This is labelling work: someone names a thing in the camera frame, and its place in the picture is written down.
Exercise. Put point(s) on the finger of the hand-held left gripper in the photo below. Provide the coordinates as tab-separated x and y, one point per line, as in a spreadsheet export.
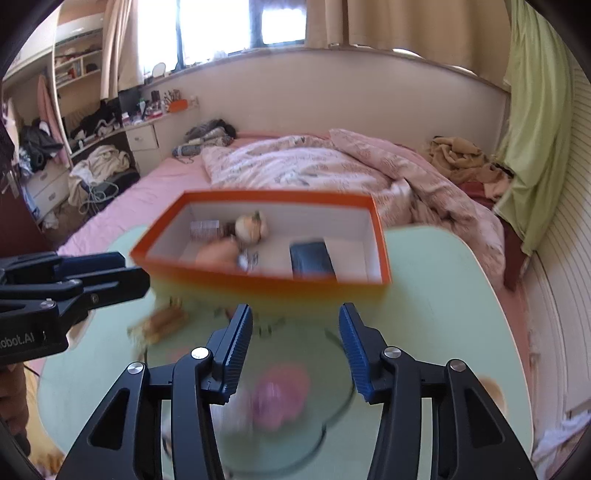
115	288
83	265

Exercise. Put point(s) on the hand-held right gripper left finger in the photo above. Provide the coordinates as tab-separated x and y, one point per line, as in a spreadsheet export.
235	350

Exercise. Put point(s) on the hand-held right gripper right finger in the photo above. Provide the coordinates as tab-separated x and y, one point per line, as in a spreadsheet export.
355	355

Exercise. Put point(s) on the orange cardboard box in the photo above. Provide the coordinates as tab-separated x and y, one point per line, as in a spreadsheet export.
277	279

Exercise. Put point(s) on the clear plastic wrap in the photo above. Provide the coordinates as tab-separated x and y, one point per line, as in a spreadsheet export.
245	261

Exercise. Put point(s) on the pink plush toy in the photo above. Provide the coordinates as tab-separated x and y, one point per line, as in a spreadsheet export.
217	254

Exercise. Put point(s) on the person's left forearm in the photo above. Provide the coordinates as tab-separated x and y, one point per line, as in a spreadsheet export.
13	397

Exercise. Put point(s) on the green cartoon desktop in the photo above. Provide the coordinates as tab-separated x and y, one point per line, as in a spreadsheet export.
438	300

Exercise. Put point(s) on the small brown object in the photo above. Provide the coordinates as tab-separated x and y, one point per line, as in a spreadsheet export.
161	321

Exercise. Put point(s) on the brown wooden door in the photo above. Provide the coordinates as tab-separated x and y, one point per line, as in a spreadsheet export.
18	221

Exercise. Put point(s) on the white drawer unit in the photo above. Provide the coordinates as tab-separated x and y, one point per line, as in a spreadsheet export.
46	184

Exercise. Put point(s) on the white clothing heap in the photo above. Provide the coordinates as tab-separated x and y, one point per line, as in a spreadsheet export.
101	161

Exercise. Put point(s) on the black wallet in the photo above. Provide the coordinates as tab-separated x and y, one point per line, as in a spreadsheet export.
311	258

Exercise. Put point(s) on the pink bed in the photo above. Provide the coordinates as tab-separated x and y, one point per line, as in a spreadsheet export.
157	184

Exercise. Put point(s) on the plush dog toy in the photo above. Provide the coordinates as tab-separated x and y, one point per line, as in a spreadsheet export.
249	228

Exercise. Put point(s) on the dark jacket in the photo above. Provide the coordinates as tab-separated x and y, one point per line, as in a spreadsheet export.
39	143

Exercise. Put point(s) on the white nightstand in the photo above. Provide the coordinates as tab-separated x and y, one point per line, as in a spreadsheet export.
143	138

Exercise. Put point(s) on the black clothes pile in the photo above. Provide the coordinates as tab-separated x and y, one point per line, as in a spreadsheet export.
97	117

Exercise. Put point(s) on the pink hanging garment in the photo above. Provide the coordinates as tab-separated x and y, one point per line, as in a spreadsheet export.
46	106

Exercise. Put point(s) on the black monitor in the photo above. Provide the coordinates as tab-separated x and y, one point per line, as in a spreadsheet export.
130	104

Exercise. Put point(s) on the grey clothes pile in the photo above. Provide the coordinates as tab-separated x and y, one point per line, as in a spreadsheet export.
207	134

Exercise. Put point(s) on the orange storage container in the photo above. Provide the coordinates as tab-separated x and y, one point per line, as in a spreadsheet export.
178	106

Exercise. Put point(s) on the pink printed quilt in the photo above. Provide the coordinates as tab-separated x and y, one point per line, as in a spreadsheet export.
323	161

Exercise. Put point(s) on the round mirror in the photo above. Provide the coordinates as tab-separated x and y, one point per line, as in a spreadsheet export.
159	70

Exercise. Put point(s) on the white floor cloth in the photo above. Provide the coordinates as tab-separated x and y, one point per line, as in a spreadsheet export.
563	434

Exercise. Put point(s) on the beige clothing pile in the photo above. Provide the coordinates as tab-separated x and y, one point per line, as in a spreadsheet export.
457	157

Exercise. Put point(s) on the beige curtain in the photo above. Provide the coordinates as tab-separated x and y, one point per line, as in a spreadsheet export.
134	41
392	23

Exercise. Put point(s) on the window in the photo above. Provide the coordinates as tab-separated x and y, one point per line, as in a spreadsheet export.
217	27

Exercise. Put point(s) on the green curtain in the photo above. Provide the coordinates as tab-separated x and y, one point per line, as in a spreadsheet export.
535	138

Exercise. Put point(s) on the white wall shelf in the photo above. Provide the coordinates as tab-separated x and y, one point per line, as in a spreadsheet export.
78	64

